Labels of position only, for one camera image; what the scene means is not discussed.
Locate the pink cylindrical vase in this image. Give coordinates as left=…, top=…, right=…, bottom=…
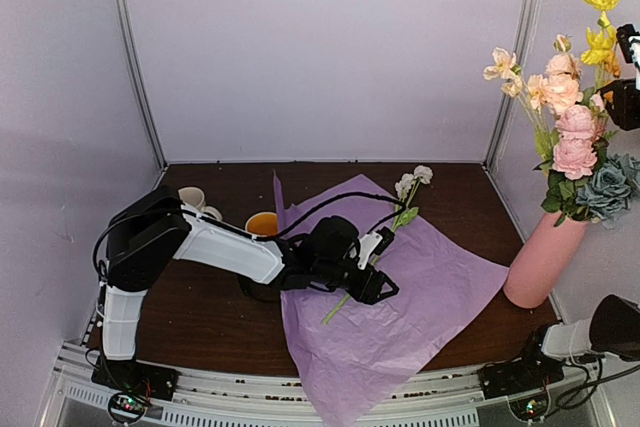
left=503, top=213, right=590, bottom=309

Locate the peach poppy flower stem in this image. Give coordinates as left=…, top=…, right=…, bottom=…
left=482, top=47, right=547, bottom=112

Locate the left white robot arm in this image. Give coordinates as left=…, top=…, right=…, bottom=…
left=92, top=185, right=399, bottom=391

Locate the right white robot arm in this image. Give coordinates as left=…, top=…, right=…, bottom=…
left=512, top=79, right=639, bottom=389

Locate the yellow flower stem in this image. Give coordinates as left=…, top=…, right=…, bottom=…
left=580, top=0, right=621, bottom=89

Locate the white mug yellow inside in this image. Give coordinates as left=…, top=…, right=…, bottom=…
left=245, top=212, right=279, bottom=236

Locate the white mug floral print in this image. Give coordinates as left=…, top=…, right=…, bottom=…
left=178, top=187, right=223, bottom=221

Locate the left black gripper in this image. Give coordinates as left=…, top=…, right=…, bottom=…
left=315, top=259, right=400, bottom=307

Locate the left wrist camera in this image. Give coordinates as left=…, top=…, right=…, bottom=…
left=355, top=227, right=395, bottom=270

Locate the left aluminium frame post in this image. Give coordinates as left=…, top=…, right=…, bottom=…
left=114, top=0, right=168, bottom=171

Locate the white flower stem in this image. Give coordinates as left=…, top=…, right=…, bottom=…
left=321, top=164, right=434, bottom=326

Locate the peach pink rose stem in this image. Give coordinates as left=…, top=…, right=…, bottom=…
left=542, top=34, right=584, bottom=118

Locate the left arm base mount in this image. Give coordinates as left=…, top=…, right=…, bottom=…
left=91, top=364, right=179, bottom=423

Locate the front aluminium rail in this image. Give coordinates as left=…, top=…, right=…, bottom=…
left=36, top=342, right=616, bottom=426

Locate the purple tissue paper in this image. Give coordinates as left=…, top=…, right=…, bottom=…
left=272, top=170, right=511, bottom=427

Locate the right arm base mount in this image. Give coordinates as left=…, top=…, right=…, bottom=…
left=478, top=361, right=564, bottom=423

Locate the pink carnation flower stem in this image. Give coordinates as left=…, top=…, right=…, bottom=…
left=536, top=93, right=609, bottom=227

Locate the blue hydrangea flower stem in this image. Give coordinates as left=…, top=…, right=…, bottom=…
left=576, top=154, right=639, bottom=229

